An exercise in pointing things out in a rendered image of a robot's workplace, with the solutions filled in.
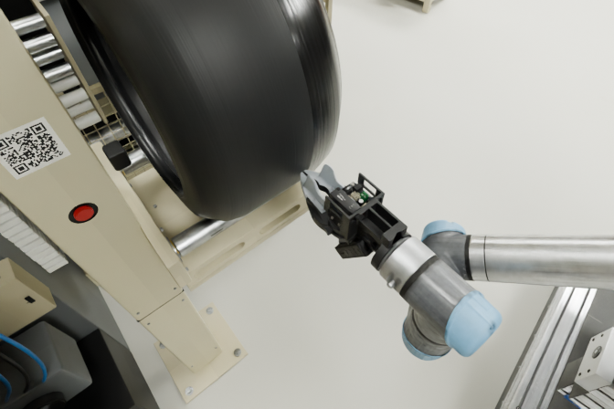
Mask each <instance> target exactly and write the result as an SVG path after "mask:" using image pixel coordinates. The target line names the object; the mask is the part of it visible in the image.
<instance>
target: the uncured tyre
mask: <svg viewBox="0 0 614 409"><path fill-rule="evenodd" d="M59 2H60V4H61V7H62V9H63V12H64V14H65V16H66V18H67V19H68V22H69V25H70V27H71V29H72V31H73V33H74V35H75V37H76V39H77V40H78V42H79V45H80V47H81V49H82V51H83V53H84V55H85V56H86V58H87V60H88V61H89V63H90V66H91V67H92V69H93V71H94V73H95V75H96V76H97V78H98V80H99V82H100V83H101V85H102V87H103V88H104V90H105V92H106V94H107V95H108V97H109V99H110V100H111V103H112V104H113V106H114V108H115V109H116V110H117V112H118V113H119V115H120V117H121V118H122V121H123V122H124V124H125V125H126V127H127V129H128V130H129V132H130V133H131V135H132V136H133V138H134V139H135V141H136V142H137V144H138V145H139V147H140V148H141V150H142V151H143V153H144V154H145V156H146V157H147V159H148V160H149V162H150V163H151V165H152V166H153V167H154V169H155V170H156V171H157V172H158V173H159V175H160V176H161V177H162V179H163V180H164V181H165V183H166V184H167V185H168V186H169V187H170V188H171V190H172V191H173V192H174V193H175V194H176V195H177V197H178V198H179V199H180V200H181V201H182V202H183V203H184V204H185V206H186V207H187V208H188V209H189V210H190V211H191V212H193V213H194V214H195V215H197V216H200V217H204V218H210V219H216V220H221V221H230V220H233V219H236V218H239V217H242V216H245V215H247V214H248V213H250V212H251V211H253V210H255V209H256V208H258V207H259V206H261V205H263V204H265V203H266V202H268V201H269V200H270V199H271V198H273V197H274V196H276V195H278V194H280V193H281V192H283V191H284V190H286V189H287V188H289V187H291V186H292V185H294V184H296V183H297V182H299V181H300V180H301V172H303V171H305V170H309V171H315V170H316V169H317V168H318V167H319V165H320V164H321V163H322V162H323V161H324V159H325V158H326V157H327V156H328V154H329V153H330V151H331V149H332V148H333V145H334V142H335V139H336V135H337V131H338V125H339V118H340V111H341V104H342V74H341V66H340V59H339V54H338V49H337V45H336V41H335V37H334V33H333V28H332V25H331V22H330V18H329V16H328V13H327V11H326V8H325V5H324V3H323V0H59Z"/></svg>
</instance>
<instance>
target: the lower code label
mask: <svg viewBox="0 0 614 409"><path fill-rule="evenodd" d="M69 155H70V152H69V150H68V149H67V148H66V146H65V145H64V144H63V142H62V141H61V139H60V138H59V137H58V136H57V134H56V133H55V132H54V130H53V129H52V128H51V126H50V125H49V123H48V122H47V120H46V119H45V118H44V117H42V118H39V119H37V120H34V121H31V122H29V123H27V124H24V125H22V126H20V127H17V128H15V129H13V130H11V131H7V132H5V133H3V134H0V163H1V164H2V165H3V166H4V167H5V168H6V169H7V170H8V171H9V172H10V173H11V174H12V175H13V176H14V177H15V178H16V179H20V178H22V177H24V176H26V175H28V174H30V173H33V172H35V171H37V170H39V169H41V168H43V167H45V166H47V165H50V164H52V163H54V162H56V161H58V160H60V159H63V158H65V157H67V156H69Z"/></svg>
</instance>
